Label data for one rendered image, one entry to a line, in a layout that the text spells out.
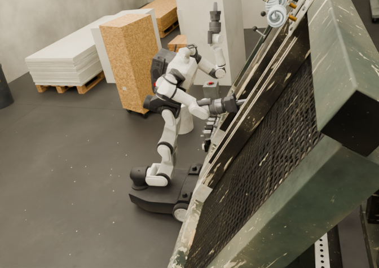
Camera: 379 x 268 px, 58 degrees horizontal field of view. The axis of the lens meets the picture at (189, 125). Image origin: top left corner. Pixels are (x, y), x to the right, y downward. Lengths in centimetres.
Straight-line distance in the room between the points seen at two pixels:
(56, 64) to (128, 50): 202
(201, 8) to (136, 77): 129
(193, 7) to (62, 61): 230
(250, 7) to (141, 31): 356
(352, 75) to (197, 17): 432
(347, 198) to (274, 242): 20
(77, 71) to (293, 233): 526
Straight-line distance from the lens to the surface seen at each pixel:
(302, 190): 70
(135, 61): 433
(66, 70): 590
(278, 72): 140
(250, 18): 753
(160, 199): 305
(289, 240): 81
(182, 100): 197
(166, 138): 277
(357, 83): 60
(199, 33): 493
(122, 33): 418
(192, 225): 179
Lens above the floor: 220
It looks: 31 degrees down
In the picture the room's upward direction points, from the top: 11 degrees counter-clockwise
